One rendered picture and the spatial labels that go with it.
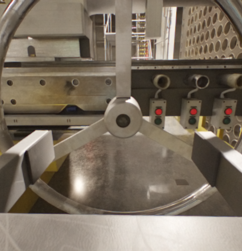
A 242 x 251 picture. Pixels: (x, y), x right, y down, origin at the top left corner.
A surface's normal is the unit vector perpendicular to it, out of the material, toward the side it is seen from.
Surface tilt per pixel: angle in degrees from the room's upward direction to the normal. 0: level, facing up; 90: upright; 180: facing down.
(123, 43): 90
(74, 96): 90
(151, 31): 90
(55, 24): 90
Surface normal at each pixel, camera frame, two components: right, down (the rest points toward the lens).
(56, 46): -0.02, 0.30
